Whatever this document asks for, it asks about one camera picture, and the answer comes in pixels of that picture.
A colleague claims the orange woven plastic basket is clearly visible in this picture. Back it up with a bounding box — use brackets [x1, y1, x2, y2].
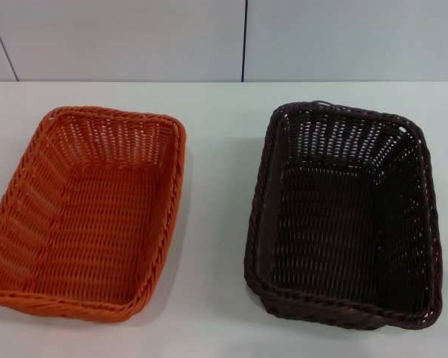
[0, 105, 188, 329]

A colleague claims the dark brown woven plastic basket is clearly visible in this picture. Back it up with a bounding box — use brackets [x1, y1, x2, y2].
[243, 99, 444, 332]

